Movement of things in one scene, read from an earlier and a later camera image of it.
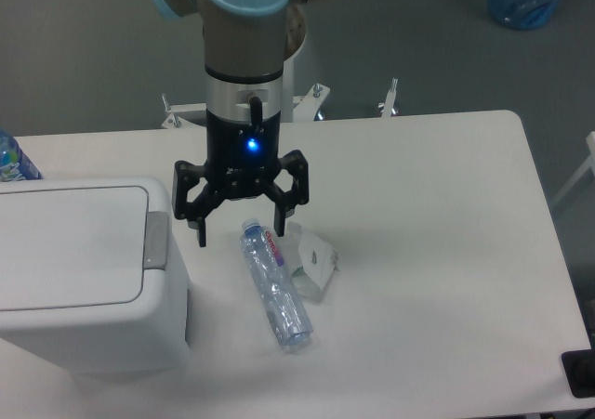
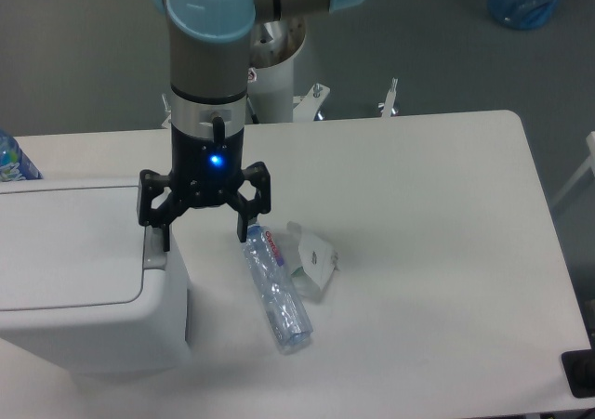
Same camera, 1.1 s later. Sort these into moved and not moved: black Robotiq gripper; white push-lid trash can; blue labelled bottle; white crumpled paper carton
Moved: black Robotiq gripper
Not moved: white crumpled paper carton; blue labelled bottle; white push-lid trash can
